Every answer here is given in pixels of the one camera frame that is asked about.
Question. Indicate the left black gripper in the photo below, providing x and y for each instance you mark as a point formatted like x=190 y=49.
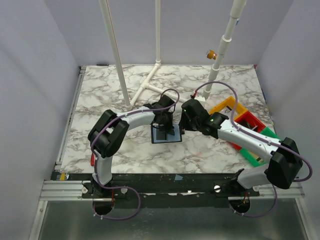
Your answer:
x=169 y=128

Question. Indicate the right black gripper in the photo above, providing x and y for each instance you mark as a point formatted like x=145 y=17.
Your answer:
x=183 y=123

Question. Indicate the black leather card holder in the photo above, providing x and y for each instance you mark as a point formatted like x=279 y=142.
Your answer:
x=158 y=137

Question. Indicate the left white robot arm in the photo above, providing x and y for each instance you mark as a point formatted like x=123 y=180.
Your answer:
x=108 y=133

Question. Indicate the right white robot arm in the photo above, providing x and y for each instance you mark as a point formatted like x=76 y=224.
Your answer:
x=282 y=163

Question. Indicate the yellow plastic bin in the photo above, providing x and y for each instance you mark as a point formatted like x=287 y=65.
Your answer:
x=226 y=107

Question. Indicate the red plastic bin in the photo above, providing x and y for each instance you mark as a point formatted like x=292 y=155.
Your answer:
x=248 y=120

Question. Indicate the green plastic bin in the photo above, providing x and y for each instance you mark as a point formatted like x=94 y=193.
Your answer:
x=258 y=153

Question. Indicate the orange knob on pipe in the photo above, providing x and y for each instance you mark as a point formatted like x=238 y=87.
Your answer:
x=211 y=55

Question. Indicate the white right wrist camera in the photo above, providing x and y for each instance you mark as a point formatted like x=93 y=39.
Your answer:
x=201 y=99

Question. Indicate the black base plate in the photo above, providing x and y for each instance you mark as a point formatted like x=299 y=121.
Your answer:
x=159 y=203

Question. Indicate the white PVC pipe frame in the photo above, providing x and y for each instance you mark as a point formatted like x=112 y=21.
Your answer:
x=235 y=14

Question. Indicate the red black handled tool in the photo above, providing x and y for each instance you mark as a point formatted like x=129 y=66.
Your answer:
x=92 y=160

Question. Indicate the left aluminium side rail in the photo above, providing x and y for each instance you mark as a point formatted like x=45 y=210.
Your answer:
x=59 y=159

